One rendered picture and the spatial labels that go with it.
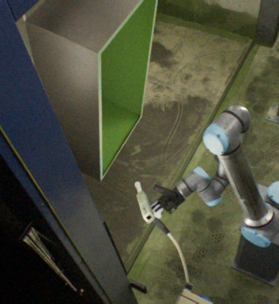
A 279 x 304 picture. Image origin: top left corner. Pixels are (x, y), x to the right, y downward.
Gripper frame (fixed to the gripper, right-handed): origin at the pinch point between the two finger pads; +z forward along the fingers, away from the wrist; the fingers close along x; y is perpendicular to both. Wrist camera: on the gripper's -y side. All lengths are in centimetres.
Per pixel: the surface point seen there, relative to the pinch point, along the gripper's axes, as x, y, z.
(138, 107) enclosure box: 88, -29, -31
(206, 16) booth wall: 210, -34, -142
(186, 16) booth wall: 226, -45, -129
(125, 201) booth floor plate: 87, 19, 21
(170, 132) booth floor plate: 127, 12, -39
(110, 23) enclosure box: -16, -85, -44
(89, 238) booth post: -57, -31, 13
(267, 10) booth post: 164, -10, -178
